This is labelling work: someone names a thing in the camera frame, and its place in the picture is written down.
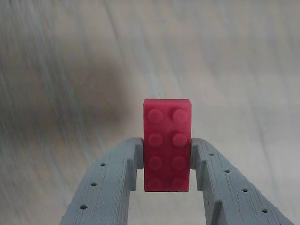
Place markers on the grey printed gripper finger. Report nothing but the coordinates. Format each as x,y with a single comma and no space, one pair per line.
234,199
105,187

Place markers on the red lego block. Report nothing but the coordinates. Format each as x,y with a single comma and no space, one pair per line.
167,145

